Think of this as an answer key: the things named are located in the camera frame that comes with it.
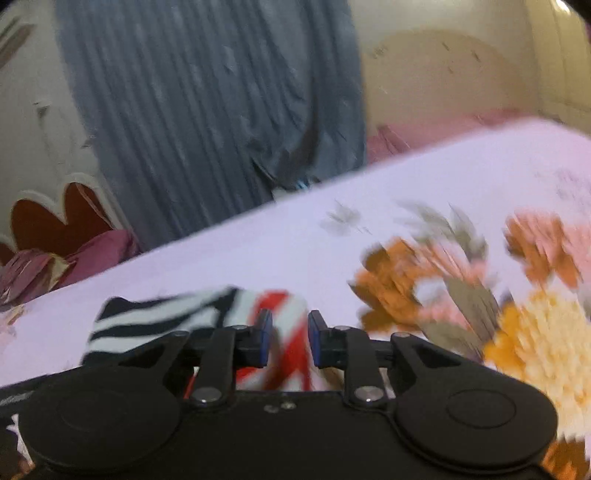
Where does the black white red striped sock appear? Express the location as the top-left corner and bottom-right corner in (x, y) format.
(82, 286), (315, 401)

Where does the white and red headboard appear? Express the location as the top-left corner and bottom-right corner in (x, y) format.
(0, 173), (136, 267)

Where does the patterned pink pillow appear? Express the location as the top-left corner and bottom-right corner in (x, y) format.
(0, 248), (72, 312)

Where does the floral lilac bed sheet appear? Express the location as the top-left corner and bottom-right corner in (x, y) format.
(0, 117), (591, 480)

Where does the pink cloth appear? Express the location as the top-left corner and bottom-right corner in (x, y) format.
(366, 107), (548, 163)

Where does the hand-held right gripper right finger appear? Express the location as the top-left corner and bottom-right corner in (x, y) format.
(307, 310), (463, 409)

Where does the grey curtain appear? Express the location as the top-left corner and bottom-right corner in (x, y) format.
(54, 0), (369, 254)

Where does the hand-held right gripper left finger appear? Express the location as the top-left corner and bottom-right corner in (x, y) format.
(117, 309), (274, 408)

